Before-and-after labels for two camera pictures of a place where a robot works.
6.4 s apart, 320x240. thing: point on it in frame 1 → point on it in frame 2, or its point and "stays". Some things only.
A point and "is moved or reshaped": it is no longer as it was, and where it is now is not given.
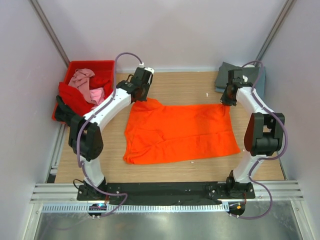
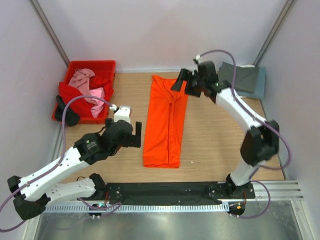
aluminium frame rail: x=54 y=193 stays
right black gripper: x=225 y=101 → x=185 y=75
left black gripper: x=144 y=98 → x=134 y=140
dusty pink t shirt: x=81 y=80 stays
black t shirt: x=63 y=113 stays
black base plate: x=168 y=192 stays
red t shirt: x=76 y=99 stays
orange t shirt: x=155 y=132 is moved or reshaped
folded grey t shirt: x=222 y=79 stays
